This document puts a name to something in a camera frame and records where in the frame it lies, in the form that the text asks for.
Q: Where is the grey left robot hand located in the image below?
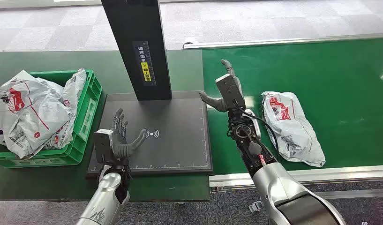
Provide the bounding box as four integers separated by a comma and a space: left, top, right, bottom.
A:
112, 107, 148, 159

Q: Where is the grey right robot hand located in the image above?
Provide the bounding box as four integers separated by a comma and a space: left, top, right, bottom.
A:
199, 59, 245, 113

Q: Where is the grey mailer package red print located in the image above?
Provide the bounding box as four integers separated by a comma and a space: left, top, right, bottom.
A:
261, 91, 326, 168

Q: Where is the green plastic basket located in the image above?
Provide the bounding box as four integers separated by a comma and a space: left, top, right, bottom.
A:
0, 69, 103, 169

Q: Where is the upright grey mailer package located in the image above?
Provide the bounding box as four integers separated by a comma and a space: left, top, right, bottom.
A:
44, 68, 87, 150

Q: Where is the large crumpled grey mailer package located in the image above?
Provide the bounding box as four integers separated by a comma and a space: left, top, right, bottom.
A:
0, 70, 75, 159

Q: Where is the black yellow label sticker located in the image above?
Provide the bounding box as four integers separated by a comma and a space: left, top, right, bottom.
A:
132, 41, 157, 87

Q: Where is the green conveyor belt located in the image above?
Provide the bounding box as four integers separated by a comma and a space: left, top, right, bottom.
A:
202, 37, 383, 176

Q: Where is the black scale column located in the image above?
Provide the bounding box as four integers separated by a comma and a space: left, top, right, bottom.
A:
100, 0, 173, 102

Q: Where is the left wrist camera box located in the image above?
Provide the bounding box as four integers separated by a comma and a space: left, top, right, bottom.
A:
93, 129, 114, 165

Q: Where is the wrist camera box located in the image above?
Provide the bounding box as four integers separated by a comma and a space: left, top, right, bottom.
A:
93, 129, 114, 165
215, 74, 246, 110

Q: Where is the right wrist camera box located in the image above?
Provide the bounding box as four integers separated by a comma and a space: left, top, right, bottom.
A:
215, 74, 246, 110

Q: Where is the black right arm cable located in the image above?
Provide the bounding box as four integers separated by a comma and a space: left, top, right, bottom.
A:
233, 99, 279, 158

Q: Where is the thin aluminium conveyor rail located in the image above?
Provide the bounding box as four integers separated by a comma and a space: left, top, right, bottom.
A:
182, 32, 383, 50

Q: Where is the small metal frame bracket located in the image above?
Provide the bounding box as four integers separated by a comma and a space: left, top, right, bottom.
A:
248, 200, 265, 214

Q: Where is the wide aluminium conveyor rail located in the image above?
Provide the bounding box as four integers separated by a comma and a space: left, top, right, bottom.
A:
209, 165, 383, 188

